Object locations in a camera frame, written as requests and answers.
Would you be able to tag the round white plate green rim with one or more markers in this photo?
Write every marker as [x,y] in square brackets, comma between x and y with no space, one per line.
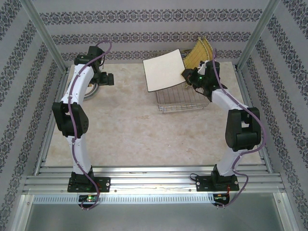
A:
[92,92]

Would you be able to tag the square yellow woven-pattern plate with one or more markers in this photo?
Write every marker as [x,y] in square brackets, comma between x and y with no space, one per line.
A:
[209,49]
[195,56]

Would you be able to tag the square white plate dark rim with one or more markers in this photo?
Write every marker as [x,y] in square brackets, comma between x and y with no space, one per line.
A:
[163,69]

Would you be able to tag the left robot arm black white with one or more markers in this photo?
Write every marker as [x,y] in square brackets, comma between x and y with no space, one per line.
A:
[72,120]

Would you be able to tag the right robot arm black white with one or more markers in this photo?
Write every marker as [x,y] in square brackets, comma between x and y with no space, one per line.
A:
[243,130]

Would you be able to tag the right circuit board with LEDs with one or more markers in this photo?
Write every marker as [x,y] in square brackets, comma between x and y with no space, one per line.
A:
[220,197]

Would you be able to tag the circuit board with leds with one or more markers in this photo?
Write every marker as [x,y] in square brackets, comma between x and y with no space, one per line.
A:
[90,198]
[220,197]

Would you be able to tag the left circuit board with LEDs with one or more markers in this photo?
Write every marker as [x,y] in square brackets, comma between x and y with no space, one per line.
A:
[90,198]

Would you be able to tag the grey metal panel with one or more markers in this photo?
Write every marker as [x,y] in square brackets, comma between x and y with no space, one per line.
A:
[154,216]

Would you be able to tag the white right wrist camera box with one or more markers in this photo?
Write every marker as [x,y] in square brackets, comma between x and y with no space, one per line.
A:
[202,67]

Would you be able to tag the aluminium side rail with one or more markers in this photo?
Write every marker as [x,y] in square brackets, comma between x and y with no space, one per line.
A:
[247,96]
[49,134]

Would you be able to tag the aluminium frame post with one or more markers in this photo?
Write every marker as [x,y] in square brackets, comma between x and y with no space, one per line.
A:
[255,36]
[47,36]

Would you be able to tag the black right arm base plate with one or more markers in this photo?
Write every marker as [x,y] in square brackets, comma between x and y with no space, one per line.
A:
[204,184]

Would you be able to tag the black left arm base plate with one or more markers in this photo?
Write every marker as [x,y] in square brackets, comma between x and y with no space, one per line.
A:
[104,183]

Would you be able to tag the aluminium mounting rail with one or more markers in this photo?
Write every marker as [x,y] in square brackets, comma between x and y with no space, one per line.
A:
[154,183]

